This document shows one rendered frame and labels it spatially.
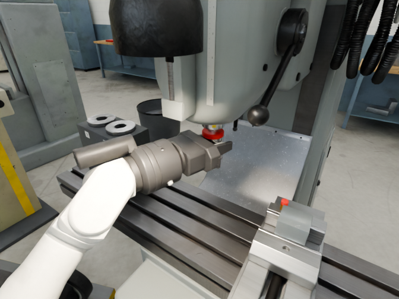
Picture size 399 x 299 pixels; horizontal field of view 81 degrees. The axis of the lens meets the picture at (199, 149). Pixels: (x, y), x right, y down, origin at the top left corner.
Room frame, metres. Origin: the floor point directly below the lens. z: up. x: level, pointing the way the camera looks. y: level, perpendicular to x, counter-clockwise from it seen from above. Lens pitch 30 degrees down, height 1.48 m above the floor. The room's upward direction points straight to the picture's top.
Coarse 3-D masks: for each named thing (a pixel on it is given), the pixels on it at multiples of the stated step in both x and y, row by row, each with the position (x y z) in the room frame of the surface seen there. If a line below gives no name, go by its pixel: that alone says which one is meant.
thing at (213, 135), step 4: (204, 128) 0.45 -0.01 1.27; (204, 132) 0.43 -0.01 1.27; (208, 132) 0.43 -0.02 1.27; (212, 132) 0.43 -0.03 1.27; (216, 132) 0.43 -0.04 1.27; (220, 132) 0.43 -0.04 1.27; (204, 136) 0.43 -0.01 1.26; (208, 136) 0.42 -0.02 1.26; (212, 136) 0.42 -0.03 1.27; (216, 136) 0.42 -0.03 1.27; (220, 136) 0.43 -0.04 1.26
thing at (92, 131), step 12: (96, 120) 0.70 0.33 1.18; (108, 120) 0.70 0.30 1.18; (120, 120) 0.70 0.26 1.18; (84, 132) 0.68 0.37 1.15; (96, 132) 0.64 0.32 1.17; (108, 132) 0.62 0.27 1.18; (120, 132) 0.62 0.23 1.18; (132, 132) 0.64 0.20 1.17; (144, 132) 0.66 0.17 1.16; (84, 144) 0.69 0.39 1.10
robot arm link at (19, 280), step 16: (48, 240) 0.21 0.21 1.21; (32, 256) 0.20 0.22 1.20; (48, 256) 0.20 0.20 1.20; (64, 256) 0.20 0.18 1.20; (80, 256) 0.21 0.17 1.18; (16, 272) 0.18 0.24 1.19; (32, 272) 0.18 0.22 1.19; (48, 272) 0.18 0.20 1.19; (64, 272) 0.19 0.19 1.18; (0, 288) 0.17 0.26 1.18; (16, 288) 0.16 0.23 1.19; (32, 288) 0.16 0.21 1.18; (48, 288) 0.17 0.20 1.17
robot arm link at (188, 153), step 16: (144, 144) 0.37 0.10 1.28; (160, 144) 0.36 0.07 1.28; (176, 144) 0.39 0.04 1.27; (192, 144) 0.40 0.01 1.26; (208, 144) 0.39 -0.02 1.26; (160, 160) 0.33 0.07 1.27; (176, 160) 0.34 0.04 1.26; (192, 160) 0.36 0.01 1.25; (208, 160) 0.37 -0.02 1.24; (176, 176) 0.34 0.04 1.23
